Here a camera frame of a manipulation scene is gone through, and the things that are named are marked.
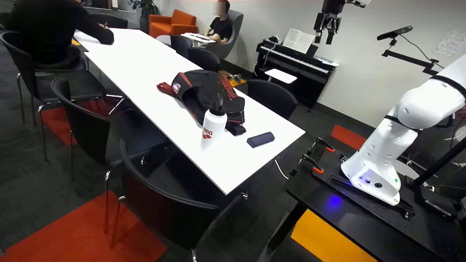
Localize black chair with metal legs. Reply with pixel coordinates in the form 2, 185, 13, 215
36, 76, 128, 167
169, 33, 194, 58
102, 137, 251, 262
246, 78, 300, 121
186, 46, 223, 73
0, 29, 90, 125

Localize white papers on table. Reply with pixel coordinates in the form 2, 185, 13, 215
179, 30, 217, 46

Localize black red backpack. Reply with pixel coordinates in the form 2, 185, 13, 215
156, 68, 248, 137

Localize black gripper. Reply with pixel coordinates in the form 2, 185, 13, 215
313, 0, 347, 46

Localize orange black clamp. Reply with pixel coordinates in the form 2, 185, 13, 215
290, 153, 326, 179
303, 137, 338, 164

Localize black stand pole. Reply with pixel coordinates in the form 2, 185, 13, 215
406, 137, 466, 192

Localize red-haired person black t-shirt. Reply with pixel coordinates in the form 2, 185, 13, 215
205, 0, 235, 45

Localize black digital piano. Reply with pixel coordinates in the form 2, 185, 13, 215
252, 36, 339, 109

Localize grey armchair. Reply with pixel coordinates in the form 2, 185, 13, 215
203, 9, 245, 62

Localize person in black long sleeves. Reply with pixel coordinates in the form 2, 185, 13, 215
6, 0, 115, 65

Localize dark potted plant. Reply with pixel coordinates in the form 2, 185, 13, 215
130, 0, 160, 33

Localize black camera on stand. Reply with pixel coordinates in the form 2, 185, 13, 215
376, 25, 415, 42

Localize orange armchair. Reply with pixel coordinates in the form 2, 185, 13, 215
147, 7, 200, 39

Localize white sheet on piano stool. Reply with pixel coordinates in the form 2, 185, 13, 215
264, 67, 299, 86

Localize white cable on floor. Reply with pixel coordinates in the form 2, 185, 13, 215
274, 158, 291, 182

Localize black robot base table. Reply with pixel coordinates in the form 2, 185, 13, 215
284, 137, 466, 262

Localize white sheet music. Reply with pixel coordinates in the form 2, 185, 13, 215
281, 26, 318, 55

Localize yellow panel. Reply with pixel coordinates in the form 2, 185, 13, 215
290, 208, 379, 262

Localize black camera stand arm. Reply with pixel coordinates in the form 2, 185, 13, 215
380, 36, 441, 77

